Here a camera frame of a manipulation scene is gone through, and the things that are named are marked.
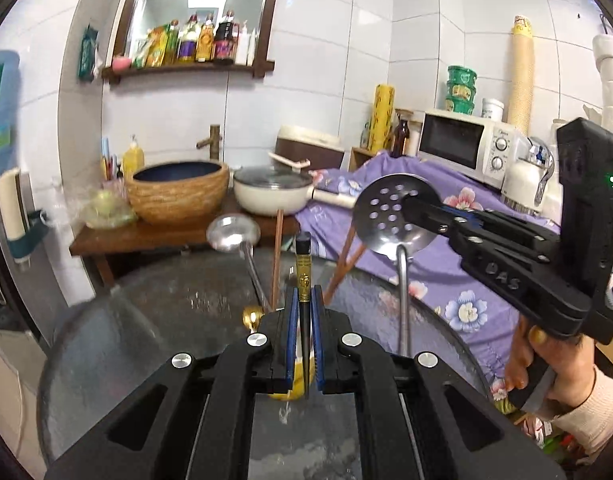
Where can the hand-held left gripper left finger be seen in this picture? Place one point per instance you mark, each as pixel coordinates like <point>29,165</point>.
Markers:
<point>290,342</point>

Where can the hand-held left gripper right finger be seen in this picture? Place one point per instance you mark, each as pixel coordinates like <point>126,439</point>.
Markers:
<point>318,342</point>

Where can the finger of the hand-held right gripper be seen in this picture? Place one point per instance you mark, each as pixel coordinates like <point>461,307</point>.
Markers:
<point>521,237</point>
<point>426,214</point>

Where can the small gold spoon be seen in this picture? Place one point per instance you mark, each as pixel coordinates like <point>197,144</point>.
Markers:
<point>253,319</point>

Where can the steel slotted spoon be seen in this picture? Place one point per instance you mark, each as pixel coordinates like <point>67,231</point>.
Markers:
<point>381,220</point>

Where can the black gold-banded chopstick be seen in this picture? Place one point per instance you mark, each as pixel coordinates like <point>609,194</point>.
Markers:
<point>303,270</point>

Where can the brown wooden chopstick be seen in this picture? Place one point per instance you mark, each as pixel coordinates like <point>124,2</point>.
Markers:
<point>342,265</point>
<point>277,260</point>
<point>354,262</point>

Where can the steel ladle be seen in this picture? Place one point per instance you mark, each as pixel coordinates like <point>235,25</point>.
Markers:
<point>234,232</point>

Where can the person's right forearm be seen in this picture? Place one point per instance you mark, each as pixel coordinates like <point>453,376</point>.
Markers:
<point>601,405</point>

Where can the person's right hand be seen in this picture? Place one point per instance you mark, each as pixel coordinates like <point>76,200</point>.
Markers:
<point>573,370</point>

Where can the purple floral cloth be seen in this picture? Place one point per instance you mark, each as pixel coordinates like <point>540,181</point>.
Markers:
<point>451,280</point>

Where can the white microwave oven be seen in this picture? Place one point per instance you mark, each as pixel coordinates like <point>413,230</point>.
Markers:
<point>451,145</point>

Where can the brown glass bottle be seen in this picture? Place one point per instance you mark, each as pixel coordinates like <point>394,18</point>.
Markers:
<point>399,142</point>

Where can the jar with wooden lid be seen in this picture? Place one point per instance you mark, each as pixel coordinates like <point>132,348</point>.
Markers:
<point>415,135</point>

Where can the small wooden box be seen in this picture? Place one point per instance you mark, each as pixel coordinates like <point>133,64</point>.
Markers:
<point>360,159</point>

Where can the yellow wrap roll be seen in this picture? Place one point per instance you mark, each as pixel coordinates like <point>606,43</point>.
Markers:
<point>382,120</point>

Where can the small white jar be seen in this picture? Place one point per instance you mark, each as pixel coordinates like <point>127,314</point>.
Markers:
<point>492,110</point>

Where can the brown and white rice cooker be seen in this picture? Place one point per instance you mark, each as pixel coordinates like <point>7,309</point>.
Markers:
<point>311,147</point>

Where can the white rice paddle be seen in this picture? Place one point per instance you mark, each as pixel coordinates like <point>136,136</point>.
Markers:
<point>289,161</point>

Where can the white pan with glass lid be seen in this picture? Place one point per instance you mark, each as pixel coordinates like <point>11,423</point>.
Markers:
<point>271,195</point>

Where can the round glass table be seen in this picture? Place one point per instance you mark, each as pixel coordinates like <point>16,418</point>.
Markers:
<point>136,335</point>

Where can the stack of toilet paper rolls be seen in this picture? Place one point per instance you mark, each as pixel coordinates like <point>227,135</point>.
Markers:
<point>611,80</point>

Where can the tall stack of paper cups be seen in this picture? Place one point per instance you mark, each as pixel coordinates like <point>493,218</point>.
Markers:
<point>521,75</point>

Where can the dark wooden counter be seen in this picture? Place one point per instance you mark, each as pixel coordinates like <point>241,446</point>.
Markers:
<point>136,240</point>

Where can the wicker wash basin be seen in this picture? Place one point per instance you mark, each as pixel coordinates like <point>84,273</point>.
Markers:
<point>176,195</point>

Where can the pile of colourful snack bags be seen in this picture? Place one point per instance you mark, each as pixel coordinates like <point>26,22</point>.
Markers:
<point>546,435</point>

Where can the bamboo style faucet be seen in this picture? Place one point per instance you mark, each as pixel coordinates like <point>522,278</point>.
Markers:
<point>212,142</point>

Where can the clear plastic bag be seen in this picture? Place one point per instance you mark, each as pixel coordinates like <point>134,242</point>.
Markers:
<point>106,207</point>

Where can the yellow soap dispenser bottle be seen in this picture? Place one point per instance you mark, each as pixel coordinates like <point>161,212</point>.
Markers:
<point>133,160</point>

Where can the toothbrush cup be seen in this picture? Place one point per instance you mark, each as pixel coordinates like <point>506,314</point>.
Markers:
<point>111,165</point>

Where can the row of condiment bottles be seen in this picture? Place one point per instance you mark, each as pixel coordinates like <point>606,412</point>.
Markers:
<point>201,42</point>

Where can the beige cloth cover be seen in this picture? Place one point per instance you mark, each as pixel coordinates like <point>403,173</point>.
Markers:
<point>11,410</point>

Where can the white paper cup sleeve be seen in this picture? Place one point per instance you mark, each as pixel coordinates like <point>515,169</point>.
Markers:
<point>10,205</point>

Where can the small pink dish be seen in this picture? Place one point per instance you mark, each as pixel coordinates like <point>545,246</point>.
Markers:
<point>121,63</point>

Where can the green hanging packet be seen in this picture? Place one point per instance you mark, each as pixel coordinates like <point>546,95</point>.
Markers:
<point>88,52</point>

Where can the blue water jug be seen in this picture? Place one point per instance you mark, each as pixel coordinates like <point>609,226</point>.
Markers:
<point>1,110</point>

